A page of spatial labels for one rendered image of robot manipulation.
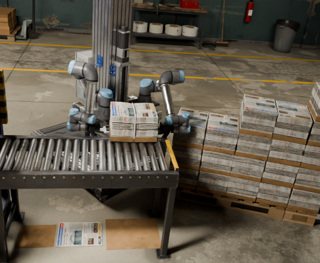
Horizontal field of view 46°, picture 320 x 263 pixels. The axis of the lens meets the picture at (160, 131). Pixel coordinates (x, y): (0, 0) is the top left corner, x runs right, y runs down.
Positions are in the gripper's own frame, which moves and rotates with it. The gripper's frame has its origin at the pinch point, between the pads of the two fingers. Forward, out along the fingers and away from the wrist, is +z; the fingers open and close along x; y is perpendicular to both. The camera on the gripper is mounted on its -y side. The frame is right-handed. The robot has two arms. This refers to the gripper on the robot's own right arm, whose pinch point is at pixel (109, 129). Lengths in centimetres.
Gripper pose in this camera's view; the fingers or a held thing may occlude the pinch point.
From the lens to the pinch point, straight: 321.8
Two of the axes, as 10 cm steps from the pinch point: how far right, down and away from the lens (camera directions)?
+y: 1.0, -9.0, -4.3
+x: -1.5, -4.4, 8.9
